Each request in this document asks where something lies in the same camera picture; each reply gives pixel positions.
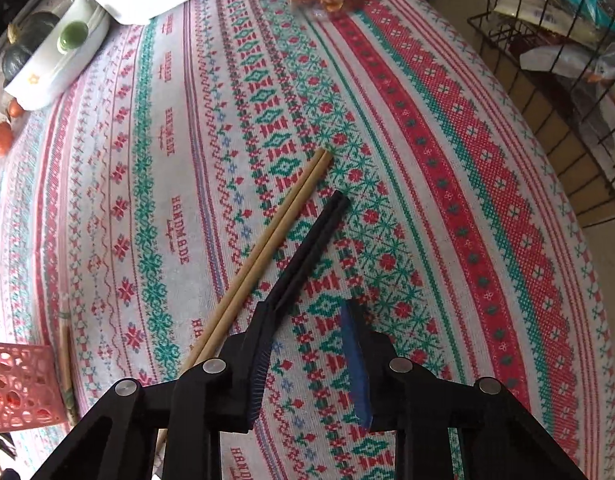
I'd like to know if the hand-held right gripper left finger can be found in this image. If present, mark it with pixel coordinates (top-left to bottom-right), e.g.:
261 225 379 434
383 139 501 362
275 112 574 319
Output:
30 301 279 480

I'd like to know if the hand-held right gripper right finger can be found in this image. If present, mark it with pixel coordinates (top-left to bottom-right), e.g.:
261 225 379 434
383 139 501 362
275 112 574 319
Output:
340 300 589 480

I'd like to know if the black chopstick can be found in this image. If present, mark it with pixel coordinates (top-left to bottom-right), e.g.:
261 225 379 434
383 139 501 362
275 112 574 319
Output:
265 190 344 311

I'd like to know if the tan bamboo chopstick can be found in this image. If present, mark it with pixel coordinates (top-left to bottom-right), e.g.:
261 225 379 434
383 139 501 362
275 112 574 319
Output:
155 151 335 456
180 148 328 373

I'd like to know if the light wood chopstick green band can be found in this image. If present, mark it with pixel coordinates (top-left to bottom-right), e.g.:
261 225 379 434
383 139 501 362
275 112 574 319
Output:
58 310 82 427

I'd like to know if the pink perforated plastic basket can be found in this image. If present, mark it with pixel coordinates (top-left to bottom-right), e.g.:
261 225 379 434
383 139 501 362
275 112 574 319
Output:
0 341 69 432

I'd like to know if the striped patterned tablecloth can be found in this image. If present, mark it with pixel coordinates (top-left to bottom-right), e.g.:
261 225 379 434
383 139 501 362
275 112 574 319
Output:
0 0 615 480

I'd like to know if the white plastic bag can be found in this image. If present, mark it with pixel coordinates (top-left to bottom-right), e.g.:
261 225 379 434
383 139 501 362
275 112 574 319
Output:
519 40 615 87

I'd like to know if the dark green squash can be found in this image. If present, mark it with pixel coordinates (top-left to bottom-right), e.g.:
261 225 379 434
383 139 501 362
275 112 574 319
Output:
0 10 62 89

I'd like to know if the black wire rack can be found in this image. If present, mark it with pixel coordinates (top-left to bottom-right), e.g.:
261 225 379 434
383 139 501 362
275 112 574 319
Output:
466 0 615 229

